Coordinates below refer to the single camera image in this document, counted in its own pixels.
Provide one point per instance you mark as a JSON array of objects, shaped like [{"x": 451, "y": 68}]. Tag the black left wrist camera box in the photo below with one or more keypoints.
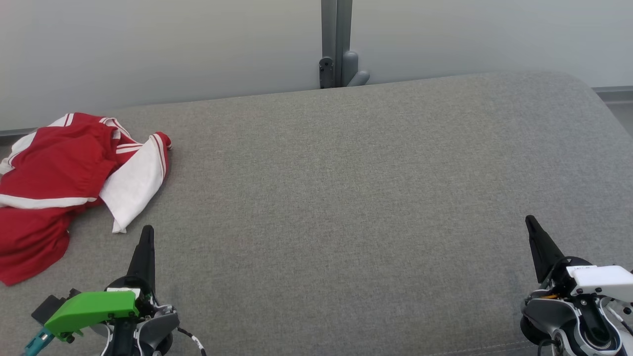
[{"x": 47, "y": 306}]

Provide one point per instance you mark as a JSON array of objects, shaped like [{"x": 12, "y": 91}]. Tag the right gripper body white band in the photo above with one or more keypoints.
[{"x": 603, "y": 279}]

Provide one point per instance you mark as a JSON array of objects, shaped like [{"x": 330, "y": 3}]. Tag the dark grey post bracket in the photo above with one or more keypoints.
[{"x": 326, "y": 74}]

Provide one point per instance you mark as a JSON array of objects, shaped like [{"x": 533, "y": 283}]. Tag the grey wall partition post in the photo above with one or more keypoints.
[{"x": 336, "y": 29}]

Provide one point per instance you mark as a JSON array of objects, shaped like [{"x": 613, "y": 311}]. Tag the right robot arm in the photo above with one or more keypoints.
[{"x": 549, "y": 311}]

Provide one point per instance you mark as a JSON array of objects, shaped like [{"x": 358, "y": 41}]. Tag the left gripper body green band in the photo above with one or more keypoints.
[{"x": 94, "y": 306}]

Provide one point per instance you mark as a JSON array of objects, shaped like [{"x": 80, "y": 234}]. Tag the red white basketball jersey shirt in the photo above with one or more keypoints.
[{"x": 138, "y": 183}]

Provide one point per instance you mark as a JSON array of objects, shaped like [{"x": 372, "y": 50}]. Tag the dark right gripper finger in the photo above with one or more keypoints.
[{"x": 541, "y": 249}]

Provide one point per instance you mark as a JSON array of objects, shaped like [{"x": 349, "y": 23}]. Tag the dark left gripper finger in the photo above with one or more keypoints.
[{"x": 144, "y": 257}]

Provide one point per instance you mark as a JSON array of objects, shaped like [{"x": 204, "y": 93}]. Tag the grey wall baseboard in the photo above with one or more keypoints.
[
  {"x": 17, "y": 132},
  {"x": 615, "y": 94}
]

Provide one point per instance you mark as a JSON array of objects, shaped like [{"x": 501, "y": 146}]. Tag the light grey rounded post fitting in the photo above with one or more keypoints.
[{"x": 352, "y": 66}]

